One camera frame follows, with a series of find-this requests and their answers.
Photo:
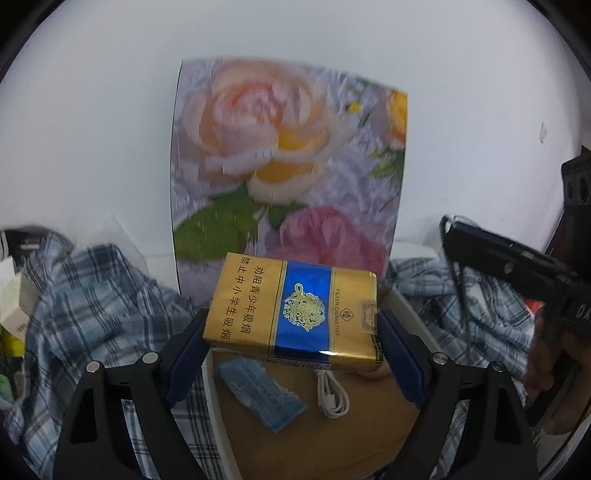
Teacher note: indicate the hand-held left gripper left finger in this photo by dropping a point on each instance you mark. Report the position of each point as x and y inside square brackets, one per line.
[184, 362]

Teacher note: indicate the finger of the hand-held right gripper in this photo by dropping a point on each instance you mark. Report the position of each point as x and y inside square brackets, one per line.
[498, 258]

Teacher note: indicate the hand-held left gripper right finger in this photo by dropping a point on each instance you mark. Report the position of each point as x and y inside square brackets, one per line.
[402, 353]

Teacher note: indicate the cardboard box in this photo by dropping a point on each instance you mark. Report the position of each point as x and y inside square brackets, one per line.
[369, 415]

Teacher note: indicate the blue plastic packet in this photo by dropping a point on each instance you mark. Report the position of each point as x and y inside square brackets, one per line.
[263, 397]

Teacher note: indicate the gold and blue cigarette pack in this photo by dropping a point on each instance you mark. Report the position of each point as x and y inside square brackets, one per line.
[258, 304]

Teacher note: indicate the person's right forearm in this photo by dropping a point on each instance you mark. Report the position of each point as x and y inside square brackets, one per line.
[554, 450]

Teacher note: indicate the person's right hand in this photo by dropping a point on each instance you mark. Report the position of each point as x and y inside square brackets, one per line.
[540, 369]

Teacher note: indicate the blue plaid cloth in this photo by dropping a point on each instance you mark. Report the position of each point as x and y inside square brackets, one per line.
[92, 300]

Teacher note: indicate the white cardboard carton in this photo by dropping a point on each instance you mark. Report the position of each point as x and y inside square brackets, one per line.
[18, 314]

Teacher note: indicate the green yellow packet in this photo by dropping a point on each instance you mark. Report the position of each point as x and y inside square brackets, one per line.
[9, 353]

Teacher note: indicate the dark object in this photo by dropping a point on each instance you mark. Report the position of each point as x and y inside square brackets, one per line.
[27, 240]

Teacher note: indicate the floral rose poster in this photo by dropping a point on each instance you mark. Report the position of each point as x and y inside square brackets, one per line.
[286, 138]

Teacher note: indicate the white wall socket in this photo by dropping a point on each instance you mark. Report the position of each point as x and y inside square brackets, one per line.
[543, 131]

